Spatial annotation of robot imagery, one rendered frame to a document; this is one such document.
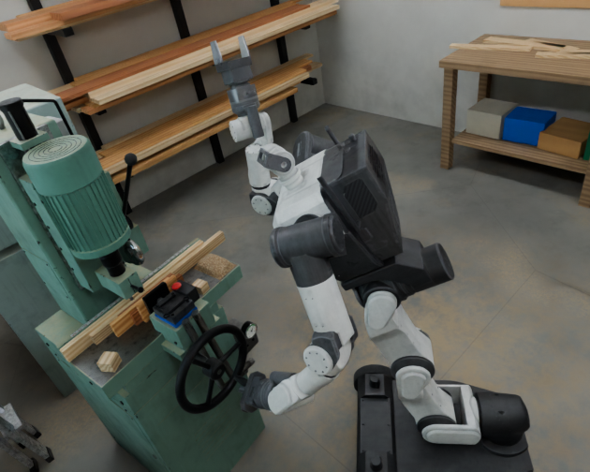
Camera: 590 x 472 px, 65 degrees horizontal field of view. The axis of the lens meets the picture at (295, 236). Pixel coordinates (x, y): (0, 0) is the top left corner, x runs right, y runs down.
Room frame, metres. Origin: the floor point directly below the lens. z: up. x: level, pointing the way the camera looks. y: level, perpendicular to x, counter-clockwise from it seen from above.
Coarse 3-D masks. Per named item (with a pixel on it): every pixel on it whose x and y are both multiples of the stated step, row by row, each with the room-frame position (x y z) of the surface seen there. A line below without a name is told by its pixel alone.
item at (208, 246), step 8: (208, 240) 1.45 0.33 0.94; (216, 240) 1.45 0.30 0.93; (224, 240) 1.48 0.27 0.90; (200, 248) 1.40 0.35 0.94; (208, 248) 1.42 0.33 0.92; (192, 256) 1.37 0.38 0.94; (200, 256) 1.39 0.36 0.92; (184, 264) 1.33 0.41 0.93; (192, 264) 1.35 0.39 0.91; (168, 272) 1.30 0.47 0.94; (176, 272) 1.30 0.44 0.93; (184, 272) 1.33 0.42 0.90; (160, 280) 1.26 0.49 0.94; (120, 312) 1.14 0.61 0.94; (112, 320) 1.11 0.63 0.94; (96, 328) 1.08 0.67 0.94; (104, 328) 1.08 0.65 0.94; (96, 336) 1.06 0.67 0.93; (104, 336) 1.07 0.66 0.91; (96, 344) 1.05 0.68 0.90
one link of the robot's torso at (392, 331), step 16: (368, 304) 0.94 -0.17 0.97; (384, 304) 0.92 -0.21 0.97; (400, 304) 1.05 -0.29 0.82; (368, 320) 0.94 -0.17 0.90; (384, 320) 0.92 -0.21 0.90; (400, 320) 0.97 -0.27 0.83; (384, 336) 0.94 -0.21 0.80; (400, 336) 0.95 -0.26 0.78; (416, 336) 0.99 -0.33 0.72; (384, 352) 0.96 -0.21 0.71; (400, 352) 0.95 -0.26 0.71; (416, 352) 0.94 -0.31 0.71; (432, 352) 0.98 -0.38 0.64; (400, 368) 0.93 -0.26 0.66; (432, 368) 0.91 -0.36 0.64
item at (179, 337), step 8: (200, 304) 1.08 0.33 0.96; (208, 304) 1.08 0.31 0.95; (200, 312) 1.05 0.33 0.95; (208, 312) 1.07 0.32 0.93; (152, 320) 1.06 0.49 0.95; (160, 320) 1.04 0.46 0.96; (192, 320) 1.03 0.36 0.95; (208, 320) 1.06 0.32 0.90; (160, 328) 1.04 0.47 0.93; (168, 328) 1.01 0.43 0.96; (168, 336) 1.02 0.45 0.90; (176, 336) 0.99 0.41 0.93; (184, 336) 0.99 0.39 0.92; (176, 344) 0.99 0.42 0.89; (184, 344) 0.99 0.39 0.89
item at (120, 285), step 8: (96, 272) 1.20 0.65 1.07; (104, 272) 1.19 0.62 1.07; (128, 272) 1.17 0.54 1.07; (136, 272) 1.17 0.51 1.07; (104, 280) 1.18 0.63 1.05; (112, 280) 1.14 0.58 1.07; (120, 280) 1.14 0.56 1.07; (128, 280) 1.14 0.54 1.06; (136, 280) 1.16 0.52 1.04; (112, 288) 1.16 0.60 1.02; (120, 288) 1.12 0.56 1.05; (128, 288) 1.13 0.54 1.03; (120, 296) 1.14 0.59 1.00; (128, 296) 1.13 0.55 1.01
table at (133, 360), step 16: (192, 272) 1.32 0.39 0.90; (240, 272) 1.31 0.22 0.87; (224, 288) 1.24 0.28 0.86; (112, 336) 1.07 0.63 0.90; (128, 336) 1.06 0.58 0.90; (144, 336) 1.05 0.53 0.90; (160, 336) 1.04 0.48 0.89; (96, 352) 1.02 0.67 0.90; (128, 352) 0.99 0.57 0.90; (144, 352) 0.99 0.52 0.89; (176, 352) 0.98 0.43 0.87; (80, 368) 0.97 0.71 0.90; (96, 368) 0.95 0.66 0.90; (128, 368) 0.94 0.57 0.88; (96, 384) 0.89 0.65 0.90; (112, 384) 0.90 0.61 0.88
